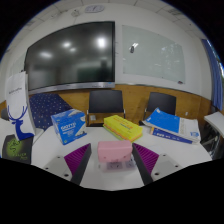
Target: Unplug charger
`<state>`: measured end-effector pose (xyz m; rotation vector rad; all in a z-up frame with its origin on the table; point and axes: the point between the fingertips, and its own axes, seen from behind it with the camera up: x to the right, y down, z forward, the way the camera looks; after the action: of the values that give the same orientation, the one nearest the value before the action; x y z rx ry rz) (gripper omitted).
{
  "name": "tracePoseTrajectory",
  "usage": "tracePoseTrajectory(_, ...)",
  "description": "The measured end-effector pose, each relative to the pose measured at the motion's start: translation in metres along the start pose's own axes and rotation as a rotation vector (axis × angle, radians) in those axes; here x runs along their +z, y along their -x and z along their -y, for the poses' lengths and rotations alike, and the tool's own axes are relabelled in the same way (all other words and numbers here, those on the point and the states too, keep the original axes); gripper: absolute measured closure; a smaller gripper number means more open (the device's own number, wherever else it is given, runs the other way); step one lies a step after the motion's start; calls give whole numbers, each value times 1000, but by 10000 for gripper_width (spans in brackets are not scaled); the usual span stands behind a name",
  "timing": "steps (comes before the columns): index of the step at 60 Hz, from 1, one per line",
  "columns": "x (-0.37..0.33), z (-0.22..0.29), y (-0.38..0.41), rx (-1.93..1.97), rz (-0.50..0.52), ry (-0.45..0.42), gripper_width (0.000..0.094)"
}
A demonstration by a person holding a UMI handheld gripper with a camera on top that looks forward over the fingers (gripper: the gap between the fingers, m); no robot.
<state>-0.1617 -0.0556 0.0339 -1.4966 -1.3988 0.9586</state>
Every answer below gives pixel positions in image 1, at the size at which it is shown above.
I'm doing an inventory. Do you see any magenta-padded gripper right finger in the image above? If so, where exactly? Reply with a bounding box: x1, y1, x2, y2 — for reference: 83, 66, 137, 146
131, 143, 183, 186

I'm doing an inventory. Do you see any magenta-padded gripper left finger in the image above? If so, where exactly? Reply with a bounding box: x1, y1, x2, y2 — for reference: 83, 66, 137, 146
42, 143, 92, 186

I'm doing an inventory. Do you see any pink charger block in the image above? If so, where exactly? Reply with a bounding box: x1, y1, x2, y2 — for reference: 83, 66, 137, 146
97, 139, 134, 164

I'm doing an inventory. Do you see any white power strip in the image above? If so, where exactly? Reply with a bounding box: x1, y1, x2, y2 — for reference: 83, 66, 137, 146
98, 157, 138, 173

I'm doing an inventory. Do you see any dark blue thin book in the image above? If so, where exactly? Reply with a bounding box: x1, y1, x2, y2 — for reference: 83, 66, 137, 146
149, 127, 194, 145

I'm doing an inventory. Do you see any blue and white carton box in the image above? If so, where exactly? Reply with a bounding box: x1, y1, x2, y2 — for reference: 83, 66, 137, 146
50, 108, 88, 146

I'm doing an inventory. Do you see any yellow sticky note stack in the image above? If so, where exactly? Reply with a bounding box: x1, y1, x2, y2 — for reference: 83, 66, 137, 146
102, 114, 144, 143

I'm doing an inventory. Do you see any blue cover writing pad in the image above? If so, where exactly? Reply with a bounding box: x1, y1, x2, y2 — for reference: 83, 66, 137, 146
142, 107, 202, 144

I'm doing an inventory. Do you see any black chair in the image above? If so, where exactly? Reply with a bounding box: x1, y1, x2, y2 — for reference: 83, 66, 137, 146
139, 91, 178, 126
86, 89, 127, 128

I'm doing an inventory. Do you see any blue dotted upholstered seat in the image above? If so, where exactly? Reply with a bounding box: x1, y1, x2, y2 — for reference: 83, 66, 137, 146
28, 92, 74, 131

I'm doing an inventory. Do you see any black bag green print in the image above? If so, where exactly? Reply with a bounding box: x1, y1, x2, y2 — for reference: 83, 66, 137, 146
1, 134, 34, 165

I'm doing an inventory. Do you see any white side table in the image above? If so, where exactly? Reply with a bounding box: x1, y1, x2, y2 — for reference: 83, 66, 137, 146
199, 111, 224, 158

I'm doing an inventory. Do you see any white paper bag blue deer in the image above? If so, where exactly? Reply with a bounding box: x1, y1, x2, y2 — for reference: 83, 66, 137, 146
4, 71, 36, 141

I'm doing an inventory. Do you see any frosted glass whiteboard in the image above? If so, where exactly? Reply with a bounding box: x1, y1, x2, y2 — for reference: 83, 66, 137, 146
121, 24, 186, 84

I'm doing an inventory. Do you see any blue curtain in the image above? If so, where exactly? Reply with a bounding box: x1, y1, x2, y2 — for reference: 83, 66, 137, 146
201, 38, 224, 112

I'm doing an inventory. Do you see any large black wall display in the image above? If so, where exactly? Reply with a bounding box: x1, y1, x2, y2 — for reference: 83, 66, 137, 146
24, 21, 116, 95

